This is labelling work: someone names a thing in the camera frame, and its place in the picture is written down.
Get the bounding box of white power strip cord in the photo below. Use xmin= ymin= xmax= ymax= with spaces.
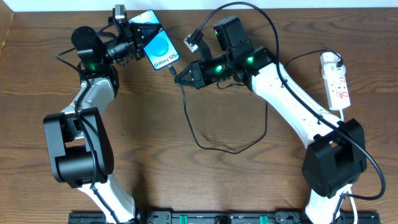
xmin=338 ymin=109 xmax=359 ymax=224

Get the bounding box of black USB charging cable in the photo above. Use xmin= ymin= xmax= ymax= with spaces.
xmin=167 ymin=49 xmax=344 ymax=155

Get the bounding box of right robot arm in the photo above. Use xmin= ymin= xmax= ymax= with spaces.
xmin=175 ymin=16 xmax=368 ymax=223

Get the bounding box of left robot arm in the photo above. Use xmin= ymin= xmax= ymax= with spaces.
xmin=43 ymin=15 xmax=163 ymax=223

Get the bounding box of white power strip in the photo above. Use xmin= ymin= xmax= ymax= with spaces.
xmin=322 ymin=65 xmax=351 ymax=111

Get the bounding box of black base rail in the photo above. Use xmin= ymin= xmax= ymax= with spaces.
xmin=67 ymin=211 xmax=381 ymax=224

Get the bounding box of brown cardboard panel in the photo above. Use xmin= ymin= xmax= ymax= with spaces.
xmin=0 ymin=0 xmax=14 ymax=55

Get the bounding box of white USB charger plug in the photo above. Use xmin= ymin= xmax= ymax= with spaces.
xmin=320 ymin=51 xmax=343 ymax=68

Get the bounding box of blue Galaxy smartphone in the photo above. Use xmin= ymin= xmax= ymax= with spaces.
xmin=129 ymin=10 xmax=180 ymax=70

